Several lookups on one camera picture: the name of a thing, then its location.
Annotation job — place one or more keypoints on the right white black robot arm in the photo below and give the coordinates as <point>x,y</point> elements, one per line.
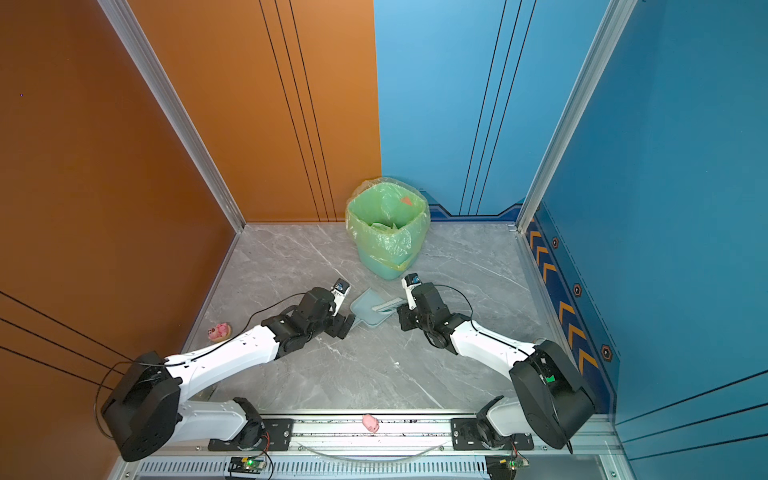
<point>553,401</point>

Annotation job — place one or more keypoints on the green trash bin with liner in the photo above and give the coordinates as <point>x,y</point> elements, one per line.
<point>388,221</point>

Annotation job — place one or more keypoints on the pink toy on yellow base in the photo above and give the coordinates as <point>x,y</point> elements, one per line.
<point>219,333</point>

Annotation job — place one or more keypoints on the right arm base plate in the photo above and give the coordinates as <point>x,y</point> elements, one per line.
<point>473,434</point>

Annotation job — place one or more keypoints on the pink paper ball on rail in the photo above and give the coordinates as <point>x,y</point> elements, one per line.
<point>370,423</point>

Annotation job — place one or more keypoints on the left circuit board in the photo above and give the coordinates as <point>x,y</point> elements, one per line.
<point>247,466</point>

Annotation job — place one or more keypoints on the circuit board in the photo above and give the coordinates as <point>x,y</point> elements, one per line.
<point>505,467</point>
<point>247,466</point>

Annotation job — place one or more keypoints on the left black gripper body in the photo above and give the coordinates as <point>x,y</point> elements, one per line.
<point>335,325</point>

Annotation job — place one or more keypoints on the light green paper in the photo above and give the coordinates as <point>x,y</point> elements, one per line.
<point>382,227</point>

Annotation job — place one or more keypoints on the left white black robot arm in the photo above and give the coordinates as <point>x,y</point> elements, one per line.
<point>153,405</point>

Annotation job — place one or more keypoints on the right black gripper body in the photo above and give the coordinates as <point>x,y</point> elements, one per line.
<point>413,319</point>

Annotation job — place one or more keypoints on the grey-green plastic dustpan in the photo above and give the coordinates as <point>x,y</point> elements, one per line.
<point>371,309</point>

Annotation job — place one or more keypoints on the right circuit board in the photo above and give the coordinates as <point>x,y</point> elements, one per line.
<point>505,467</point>

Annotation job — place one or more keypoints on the grey-green hand brush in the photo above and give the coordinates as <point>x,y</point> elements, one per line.
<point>389,306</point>

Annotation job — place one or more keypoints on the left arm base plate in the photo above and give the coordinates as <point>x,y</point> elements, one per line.
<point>267,435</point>

